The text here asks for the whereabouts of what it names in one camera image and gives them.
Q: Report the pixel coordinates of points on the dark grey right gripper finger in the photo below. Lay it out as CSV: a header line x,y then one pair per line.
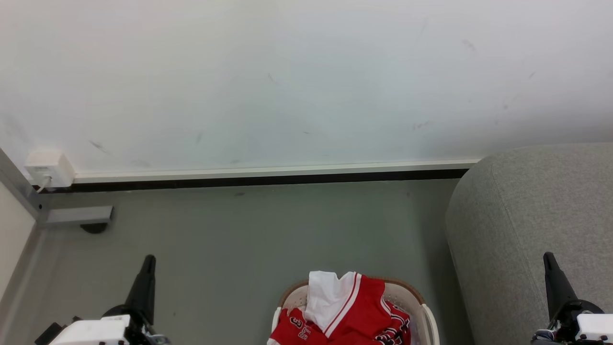
x,y
556,285

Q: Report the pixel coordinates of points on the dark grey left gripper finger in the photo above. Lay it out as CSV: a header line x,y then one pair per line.
x,y
145,287

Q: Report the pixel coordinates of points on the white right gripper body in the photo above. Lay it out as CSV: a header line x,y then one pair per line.
x,y
594,328

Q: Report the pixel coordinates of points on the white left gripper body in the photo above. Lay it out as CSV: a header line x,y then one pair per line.
x,y
91,331

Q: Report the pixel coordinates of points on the red white basketball jersey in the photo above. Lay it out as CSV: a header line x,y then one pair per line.
x,y
364,311

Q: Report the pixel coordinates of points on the white plastic laundry basket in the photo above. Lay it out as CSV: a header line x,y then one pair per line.
x,y
430,322

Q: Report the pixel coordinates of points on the black round floor stopper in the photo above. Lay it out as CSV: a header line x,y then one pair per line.
x,y
94,228

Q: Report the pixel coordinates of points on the grey fabric sofa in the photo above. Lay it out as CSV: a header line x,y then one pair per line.
x,y
517,215

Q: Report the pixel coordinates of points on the white baseboard strip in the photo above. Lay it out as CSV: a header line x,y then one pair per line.
x,y
268,171

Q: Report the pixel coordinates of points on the white wall socket box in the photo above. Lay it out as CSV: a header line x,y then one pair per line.
x,y
50,167

